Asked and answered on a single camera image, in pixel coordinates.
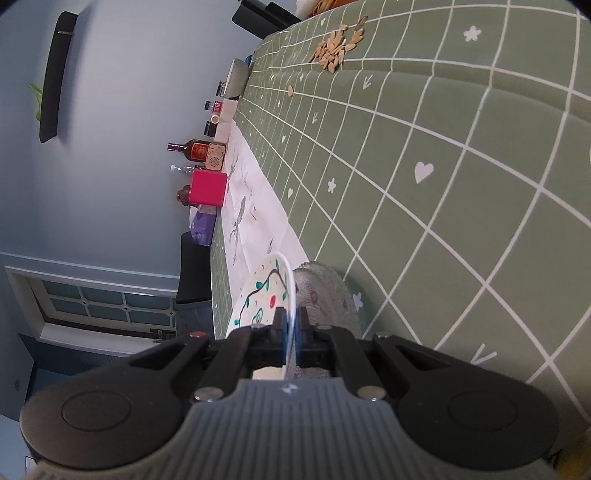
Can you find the small beige radio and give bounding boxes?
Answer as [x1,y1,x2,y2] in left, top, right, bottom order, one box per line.
[206,142,227,171]

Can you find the green leaf decoration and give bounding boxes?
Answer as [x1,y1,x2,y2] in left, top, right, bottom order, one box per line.
[28,83,45,121]

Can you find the white painted plate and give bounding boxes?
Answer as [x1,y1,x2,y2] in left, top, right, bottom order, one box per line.
[226,251,296,381]

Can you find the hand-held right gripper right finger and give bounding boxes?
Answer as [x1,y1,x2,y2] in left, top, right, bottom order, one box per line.
[295,307,451,400]

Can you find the purple tissue pack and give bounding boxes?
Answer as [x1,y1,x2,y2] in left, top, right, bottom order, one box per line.
[188,208,217,245]

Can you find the pink box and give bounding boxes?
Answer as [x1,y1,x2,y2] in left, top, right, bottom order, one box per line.
[191,169,228,207]

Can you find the brown liquor bottle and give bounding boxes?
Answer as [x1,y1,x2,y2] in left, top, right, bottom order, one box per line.
[167,139,211,162]

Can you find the cream ceramic bowl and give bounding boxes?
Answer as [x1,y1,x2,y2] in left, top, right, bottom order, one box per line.
[225,58,252,100]

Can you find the pile of pale seeds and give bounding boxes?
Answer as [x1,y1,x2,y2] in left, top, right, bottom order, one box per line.
[286,15,369,97]

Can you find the green checked tablecloth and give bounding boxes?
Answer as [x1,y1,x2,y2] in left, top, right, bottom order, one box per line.
[210,0,591,416]

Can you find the glass-paned door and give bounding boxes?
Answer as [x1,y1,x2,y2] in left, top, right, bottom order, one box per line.
[4,265,178,356]

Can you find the dark wall-mounted unit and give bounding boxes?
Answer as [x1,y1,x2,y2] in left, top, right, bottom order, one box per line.
[39,11,78,144]

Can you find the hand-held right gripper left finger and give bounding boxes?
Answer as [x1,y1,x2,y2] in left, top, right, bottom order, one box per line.
[129,307,289,401]

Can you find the clear floral glass plate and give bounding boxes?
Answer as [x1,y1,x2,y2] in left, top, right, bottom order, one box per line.
[292,261,362,370]

